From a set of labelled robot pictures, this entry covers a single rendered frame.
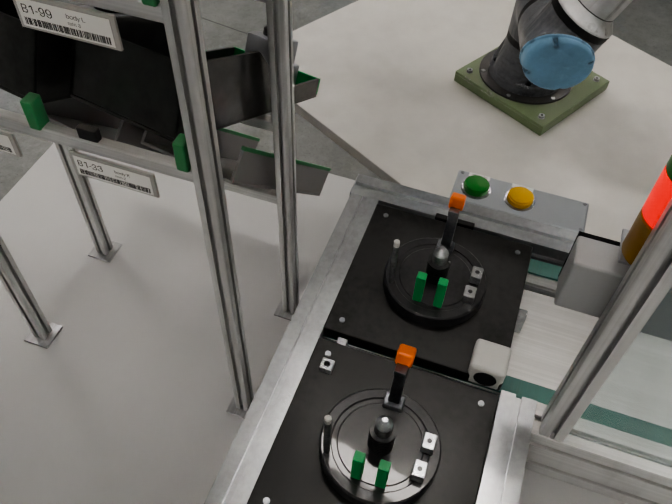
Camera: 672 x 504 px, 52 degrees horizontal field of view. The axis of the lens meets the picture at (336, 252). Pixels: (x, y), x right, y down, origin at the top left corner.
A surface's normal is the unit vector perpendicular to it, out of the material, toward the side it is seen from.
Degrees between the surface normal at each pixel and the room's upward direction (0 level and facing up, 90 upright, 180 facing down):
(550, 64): 97
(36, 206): 0
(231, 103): 90
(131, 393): 0
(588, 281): 90
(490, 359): 0
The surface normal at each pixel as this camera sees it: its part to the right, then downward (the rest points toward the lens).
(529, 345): 0.03, -0.62
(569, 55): -0.17, 0.83
